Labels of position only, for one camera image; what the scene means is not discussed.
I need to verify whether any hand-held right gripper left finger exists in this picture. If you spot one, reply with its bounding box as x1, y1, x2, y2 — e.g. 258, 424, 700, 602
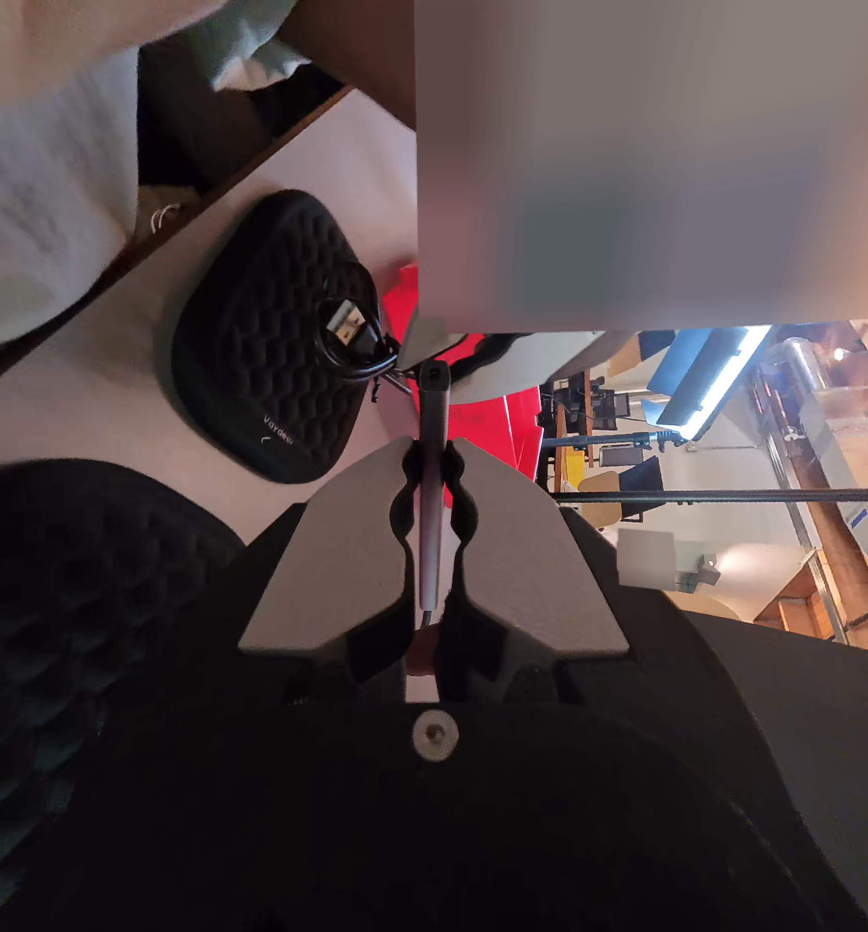
239, 435, 424, 685

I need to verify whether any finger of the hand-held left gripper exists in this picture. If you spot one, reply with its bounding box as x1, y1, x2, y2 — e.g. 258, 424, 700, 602
449, 330, 626, 403
396, 313, 451, 370

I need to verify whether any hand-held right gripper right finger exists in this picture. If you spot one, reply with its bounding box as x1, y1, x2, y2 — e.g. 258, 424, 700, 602
437, 437, 630, 693

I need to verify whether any black usb-c cable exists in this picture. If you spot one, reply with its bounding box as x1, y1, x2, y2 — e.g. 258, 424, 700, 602
316, 258, 435, 401

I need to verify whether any grey usb adapter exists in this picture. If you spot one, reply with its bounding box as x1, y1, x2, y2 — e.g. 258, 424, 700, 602
416, 360, 453, 629

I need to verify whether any red plastic object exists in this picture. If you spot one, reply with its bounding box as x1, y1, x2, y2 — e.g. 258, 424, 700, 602
379, 264, 544, 511

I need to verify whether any black light stand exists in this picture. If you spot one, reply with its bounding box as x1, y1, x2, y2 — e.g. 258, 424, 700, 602
543, 428, 690, 451

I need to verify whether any tan chair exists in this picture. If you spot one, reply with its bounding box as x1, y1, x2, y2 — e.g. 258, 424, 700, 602
578, 469, 624, 531

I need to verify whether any dark chair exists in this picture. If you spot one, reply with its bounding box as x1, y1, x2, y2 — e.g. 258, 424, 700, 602
618, 457, 666, 521

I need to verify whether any studio light panel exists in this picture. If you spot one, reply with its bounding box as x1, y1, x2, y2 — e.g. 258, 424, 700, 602
641, 325, 773, 441

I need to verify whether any black open case base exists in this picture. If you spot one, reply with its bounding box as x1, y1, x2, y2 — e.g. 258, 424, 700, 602
170, 189, 399, 485

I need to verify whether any black boom pole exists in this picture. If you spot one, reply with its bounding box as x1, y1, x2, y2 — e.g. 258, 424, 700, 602
551, 489, 868, 505

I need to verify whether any person's pale sweater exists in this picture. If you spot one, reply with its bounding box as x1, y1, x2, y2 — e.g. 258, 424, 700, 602
0, 0, 311, 358

